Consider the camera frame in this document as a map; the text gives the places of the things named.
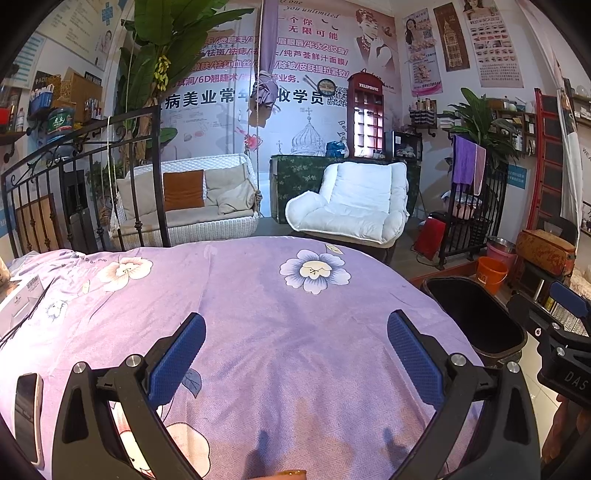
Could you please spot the white padded armchair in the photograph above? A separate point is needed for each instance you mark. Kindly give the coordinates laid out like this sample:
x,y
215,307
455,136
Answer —
x,y
351,207

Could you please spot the red ladder shelf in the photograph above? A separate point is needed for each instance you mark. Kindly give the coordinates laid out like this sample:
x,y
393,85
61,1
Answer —
x,y
547,157

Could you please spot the pink towel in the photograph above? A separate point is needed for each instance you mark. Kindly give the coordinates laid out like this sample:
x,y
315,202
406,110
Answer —
x,y
480,168

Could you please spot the black metal rack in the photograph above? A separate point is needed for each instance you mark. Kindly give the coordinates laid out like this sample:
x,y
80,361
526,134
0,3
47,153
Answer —
x,y
466,235

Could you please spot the green floral covered counter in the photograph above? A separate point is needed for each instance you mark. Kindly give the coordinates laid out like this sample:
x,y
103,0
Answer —
x,y
295,180

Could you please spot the pink basin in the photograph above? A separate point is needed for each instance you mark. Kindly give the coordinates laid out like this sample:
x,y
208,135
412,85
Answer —
x,y
501,254

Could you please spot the brown tower wall poster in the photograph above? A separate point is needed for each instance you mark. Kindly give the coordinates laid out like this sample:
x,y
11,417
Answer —
x,y
451,37

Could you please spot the black glass display case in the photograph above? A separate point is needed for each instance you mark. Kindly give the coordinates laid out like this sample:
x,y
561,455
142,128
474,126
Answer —
x,y
406,145

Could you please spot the black trash bin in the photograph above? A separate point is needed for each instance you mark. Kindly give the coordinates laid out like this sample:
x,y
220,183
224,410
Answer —
x,y
475,318

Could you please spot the orange bucket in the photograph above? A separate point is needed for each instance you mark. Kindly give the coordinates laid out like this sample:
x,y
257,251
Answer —
x,y
491,277

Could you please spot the red cloth bag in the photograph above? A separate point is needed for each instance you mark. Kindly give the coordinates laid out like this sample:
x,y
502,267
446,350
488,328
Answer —
x,y
429,237

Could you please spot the red telephone booth cabinet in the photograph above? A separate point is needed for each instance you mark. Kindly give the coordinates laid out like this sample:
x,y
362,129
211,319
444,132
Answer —
x,y
365,115

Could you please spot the small wall shelf with bottles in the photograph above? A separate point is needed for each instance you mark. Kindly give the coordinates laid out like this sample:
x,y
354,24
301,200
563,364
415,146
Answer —
x,y
424,115

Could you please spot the brown cushion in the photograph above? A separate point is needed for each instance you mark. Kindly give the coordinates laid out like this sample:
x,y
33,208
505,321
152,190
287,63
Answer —
x,y
183,190

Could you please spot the blue water jug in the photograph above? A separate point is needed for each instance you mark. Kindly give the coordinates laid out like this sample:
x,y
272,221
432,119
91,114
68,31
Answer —
x,y
61,123

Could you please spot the beige cushion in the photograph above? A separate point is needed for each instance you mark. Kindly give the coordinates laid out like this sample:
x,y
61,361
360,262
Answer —
x,y
138,194
228,187

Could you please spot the wooden wall shelf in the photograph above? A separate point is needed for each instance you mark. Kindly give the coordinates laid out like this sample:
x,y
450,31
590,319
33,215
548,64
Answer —
x,y
11,138

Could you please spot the purple floral bed sheet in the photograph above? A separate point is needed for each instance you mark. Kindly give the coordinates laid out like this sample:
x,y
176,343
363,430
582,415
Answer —
x,y
277,346

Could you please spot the banana plant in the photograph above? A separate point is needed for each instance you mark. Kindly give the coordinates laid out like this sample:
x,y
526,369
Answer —
x,y
171,41

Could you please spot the large wall poster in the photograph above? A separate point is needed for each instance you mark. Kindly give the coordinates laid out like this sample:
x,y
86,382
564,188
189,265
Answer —
x,y
314,69

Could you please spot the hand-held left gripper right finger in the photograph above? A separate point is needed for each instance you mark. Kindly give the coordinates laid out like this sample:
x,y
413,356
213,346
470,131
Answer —
x,y
415,360

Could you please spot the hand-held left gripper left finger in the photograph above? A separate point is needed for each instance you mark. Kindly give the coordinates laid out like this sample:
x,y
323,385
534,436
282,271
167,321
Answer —
x,y
178,360

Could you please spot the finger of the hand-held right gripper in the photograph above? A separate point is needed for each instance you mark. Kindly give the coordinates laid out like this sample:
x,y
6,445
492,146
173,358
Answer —
x,y
570,300
531,314

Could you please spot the smartphone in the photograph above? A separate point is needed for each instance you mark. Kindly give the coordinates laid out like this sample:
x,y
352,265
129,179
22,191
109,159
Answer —
x,y
27,417

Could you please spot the blue wall sign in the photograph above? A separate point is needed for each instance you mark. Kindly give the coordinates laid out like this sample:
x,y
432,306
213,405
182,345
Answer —
x,y
517,177

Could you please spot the purple towel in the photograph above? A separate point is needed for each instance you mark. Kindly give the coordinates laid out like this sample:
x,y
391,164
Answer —
x,y
464,159

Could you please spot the white box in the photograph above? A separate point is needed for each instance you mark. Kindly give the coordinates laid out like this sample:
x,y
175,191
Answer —
x,y
21,307

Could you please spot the white wicker swing sofa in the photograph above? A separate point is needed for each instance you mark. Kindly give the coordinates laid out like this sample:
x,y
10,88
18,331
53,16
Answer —
x,y
207,228

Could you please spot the white info wall poster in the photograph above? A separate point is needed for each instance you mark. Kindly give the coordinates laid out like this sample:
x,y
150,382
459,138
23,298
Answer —
x,y
83,27

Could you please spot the eyebrow chart wall poster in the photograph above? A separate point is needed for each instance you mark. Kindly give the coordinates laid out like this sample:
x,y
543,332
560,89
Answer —
x,y
494,44

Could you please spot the pink portrait wall poster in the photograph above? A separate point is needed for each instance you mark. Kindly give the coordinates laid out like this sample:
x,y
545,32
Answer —
x,y
422,50

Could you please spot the purple folded umbrella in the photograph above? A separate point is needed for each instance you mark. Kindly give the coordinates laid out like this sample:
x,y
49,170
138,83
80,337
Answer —
x,y
267,69

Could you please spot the black metal bed headboard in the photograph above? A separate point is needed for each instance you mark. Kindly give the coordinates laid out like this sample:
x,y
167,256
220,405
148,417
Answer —
x,y
69,161

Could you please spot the brown leather case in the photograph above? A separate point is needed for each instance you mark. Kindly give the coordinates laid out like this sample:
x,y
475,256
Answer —
x,y
545,251

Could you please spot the person's right hand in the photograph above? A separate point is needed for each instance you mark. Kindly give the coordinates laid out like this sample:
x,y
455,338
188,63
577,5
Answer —
x,y
561,434

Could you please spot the green potted plant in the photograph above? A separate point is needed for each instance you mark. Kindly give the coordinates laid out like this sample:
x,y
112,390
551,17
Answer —
x,y
485,124

